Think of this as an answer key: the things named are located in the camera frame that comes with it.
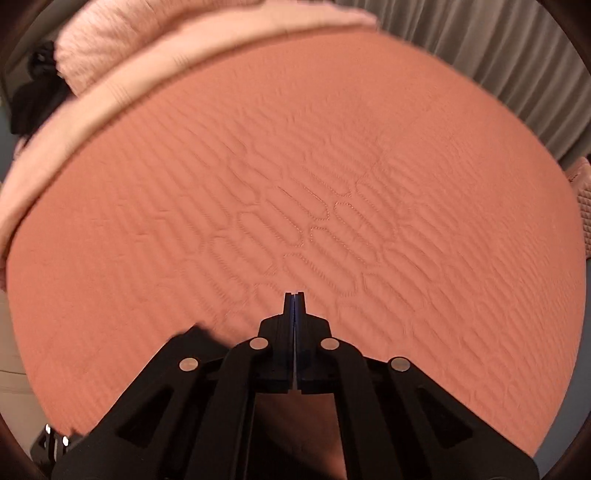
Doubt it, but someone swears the pink quilted bed cover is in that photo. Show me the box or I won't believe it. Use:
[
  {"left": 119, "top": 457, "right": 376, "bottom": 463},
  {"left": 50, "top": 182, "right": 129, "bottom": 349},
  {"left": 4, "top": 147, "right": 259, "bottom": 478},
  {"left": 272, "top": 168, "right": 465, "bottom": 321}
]
[{"left": 1, "top": 26, "right": 585, "bottom": 479}]

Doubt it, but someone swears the light pink folded blanket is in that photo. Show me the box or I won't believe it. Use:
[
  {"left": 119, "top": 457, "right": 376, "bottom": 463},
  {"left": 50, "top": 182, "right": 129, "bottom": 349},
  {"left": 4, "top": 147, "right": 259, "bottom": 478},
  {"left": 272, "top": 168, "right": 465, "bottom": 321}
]
[{"left": 1, "top": 1, "right": 394, "bottom": 292}]

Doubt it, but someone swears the pink hardshell suitcase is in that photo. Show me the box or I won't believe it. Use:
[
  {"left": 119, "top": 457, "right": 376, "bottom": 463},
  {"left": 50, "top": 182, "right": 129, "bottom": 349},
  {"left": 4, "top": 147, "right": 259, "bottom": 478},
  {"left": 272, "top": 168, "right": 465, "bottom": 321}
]
[{"left": 566, "top": 157, "right": 591, "bottom": 259}]

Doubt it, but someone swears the grey pleated curtain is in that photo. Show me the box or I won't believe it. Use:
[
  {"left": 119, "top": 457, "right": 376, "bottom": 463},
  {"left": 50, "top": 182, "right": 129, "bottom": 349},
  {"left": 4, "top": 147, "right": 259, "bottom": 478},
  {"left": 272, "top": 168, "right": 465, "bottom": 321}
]
[{"left": 354, "top": 1, "right": 590, "bottom": 165}]

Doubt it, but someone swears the pink dotted pillow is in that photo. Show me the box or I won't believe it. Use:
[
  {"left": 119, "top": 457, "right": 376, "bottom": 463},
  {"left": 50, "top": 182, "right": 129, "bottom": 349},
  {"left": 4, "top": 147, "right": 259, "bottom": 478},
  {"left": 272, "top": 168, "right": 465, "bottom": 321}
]
[{"left": 54, "top": 0, "right": 254, "bottom": 95}]

